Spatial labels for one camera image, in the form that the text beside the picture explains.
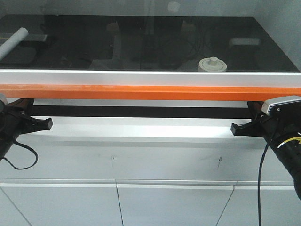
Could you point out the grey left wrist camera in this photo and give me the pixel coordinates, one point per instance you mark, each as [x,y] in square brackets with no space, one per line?
[3,102]

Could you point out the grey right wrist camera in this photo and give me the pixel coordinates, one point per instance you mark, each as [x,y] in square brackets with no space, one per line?
[270,104]

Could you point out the grey rolled paper tube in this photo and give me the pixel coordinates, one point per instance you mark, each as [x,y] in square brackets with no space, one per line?
[13,41]

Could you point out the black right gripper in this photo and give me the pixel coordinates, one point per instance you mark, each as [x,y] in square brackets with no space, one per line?
[285,141]

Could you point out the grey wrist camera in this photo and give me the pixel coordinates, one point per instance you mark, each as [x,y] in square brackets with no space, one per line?
[3,102]
[270,104]

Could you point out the glass jar with cream lid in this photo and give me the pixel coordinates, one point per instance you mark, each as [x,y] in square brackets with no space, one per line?
[211,64]

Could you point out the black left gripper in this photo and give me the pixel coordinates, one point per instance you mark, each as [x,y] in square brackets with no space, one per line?
[14,122]

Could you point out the fume hood sash orange handle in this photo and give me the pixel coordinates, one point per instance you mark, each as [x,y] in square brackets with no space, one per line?
[148,85]

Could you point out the white cabinet door right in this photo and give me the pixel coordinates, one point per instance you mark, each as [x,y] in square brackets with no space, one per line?
[280,206]

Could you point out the white cabinet door centre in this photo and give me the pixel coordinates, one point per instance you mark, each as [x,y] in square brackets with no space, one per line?
[172,205]

